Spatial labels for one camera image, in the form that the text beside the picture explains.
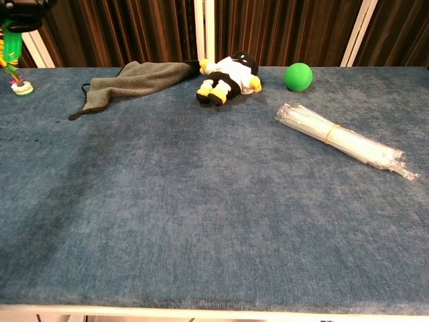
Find red green hand clapper toy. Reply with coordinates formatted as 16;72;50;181
1;18;23;64

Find dark brown curtain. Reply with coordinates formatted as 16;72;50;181
0;0;429;69

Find yellow rubber band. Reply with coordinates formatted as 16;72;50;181
323;123;340;146

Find yellow feather shuttlecock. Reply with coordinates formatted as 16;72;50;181
0;32;34;96

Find black white plush doll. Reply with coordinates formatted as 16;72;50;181
196;50;263;107

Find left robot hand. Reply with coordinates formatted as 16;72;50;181
0;0;58;34

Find grey microfibre towel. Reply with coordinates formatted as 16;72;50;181
68;60;201;121

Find white frame post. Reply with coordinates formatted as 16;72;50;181
194;0;217;63
20;30;56;69
340;0;379;68

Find clear wrapped straw bundle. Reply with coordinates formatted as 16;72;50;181
275;102;420;183

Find green ball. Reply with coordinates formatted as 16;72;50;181
284;62;314;93

